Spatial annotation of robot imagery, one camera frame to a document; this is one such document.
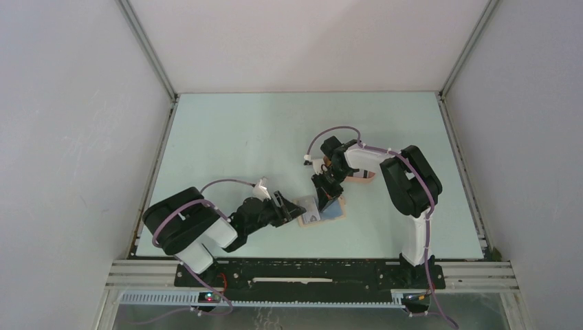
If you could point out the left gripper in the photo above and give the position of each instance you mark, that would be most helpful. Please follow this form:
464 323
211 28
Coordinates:
281 216

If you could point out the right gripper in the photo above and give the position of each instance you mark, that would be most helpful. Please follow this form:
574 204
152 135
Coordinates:
326 194

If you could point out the beige leather card holder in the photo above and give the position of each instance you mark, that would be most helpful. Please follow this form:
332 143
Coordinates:
334 212

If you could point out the white credit card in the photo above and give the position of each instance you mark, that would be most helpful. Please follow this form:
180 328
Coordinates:
312 214

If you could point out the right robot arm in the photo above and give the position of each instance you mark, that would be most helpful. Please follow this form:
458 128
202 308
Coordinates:
412 185

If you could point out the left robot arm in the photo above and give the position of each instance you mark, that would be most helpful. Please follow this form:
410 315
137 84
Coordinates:
181 222

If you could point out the pink oval tray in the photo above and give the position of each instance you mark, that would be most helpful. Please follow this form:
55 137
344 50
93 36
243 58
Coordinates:
359 177

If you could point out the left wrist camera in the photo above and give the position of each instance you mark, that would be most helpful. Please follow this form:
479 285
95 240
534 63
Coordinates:
260 190

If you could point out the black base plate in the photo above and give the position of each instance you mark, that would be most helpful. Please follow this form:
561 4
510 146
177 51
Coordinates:
320 280

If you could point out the aluminium frame rail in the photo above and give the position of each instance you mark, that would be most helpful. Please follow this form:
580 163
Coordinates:
166 282

